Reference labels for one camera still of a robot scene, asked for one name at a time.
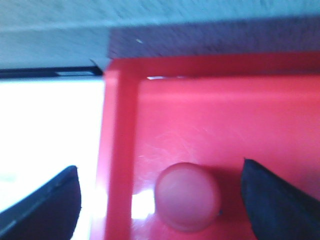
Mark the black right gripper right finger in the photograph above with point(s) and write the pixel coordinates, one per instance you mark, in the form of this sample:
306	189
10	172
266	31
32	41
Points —
276	209

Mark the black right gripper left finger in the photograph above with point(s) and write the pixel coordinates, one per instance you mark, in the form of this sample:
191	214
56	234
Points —
49	213

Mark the red mushroom push button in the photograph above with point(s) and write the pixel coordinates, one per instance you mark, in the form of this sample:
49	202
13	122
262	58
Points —
187	197

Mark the red plastic tray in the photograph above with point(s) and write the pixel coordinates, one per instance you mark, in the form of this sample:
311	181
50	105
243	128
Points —
214	111

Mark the grey stone counter slab right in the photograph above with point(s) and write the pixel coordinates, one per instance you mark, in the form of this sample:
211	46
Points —
70	32

